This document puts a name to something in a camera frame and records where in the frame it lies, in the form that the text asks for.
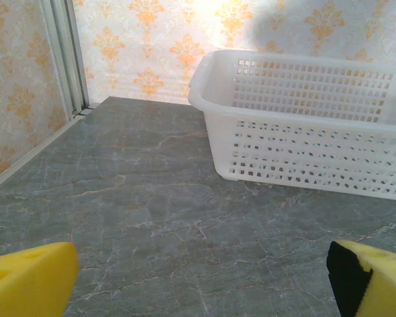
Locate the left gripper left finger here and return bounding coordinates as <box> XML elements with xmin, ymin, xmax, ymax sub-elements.
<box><xmin>0</xmin><ymin>241</ymin><xmax>79</xmax><ymax>317</ymax></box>

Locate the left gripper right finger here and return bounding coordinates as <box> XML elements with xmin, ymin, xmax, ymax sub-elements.
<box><xmin>326</xmin><ymin>240</ymin><xmax>396</xmax><ymax>317</ymax></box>

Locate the white perforated plastic basket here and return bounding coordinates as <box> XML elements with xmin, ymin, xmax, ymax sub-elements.
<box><xmin>187</xmin><ymin>49</ymin><xmax>396</xmax><ymax>201</ymax></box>

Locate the aluminium table edge rail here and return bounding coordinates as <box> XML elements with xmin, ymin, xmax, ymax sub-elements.
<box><xmin>0</xmin><ymin>102</ymin><xmax>100</xmax><ymax>196</ymax></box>

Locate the aluminium frame post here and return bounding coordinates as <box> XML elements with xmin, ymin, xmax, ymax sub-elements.
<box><xmin>39</xmin><ymin>0</ymin><xmax>90</xmax><ymax>116</ymax></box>

